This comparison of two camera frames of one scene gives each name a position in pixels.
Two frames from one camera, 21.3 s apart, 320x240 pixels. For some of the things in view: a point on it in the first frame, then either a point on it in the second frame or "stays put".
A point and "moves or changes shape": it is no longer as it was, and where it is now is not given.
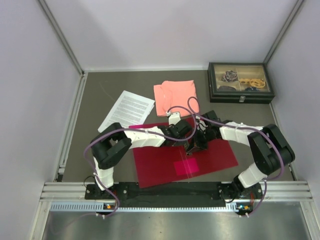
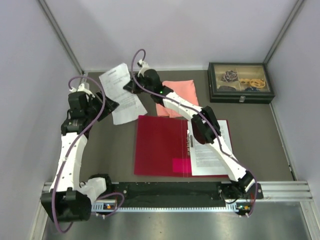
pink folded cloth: x=172 y=94 stays put
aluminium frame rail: x=270 y=191 stays put
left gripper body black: x=179 y=143 -> x=95 y=105
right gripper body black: x=203 y=137 -> x=135 y=88
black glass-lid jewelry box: x=239 y=82 stays put
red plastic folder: x=161 y=163 moves or changes shape
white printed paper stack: x=130 y=110 -> x=205 y=160
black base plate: x=179 y=194 stays put
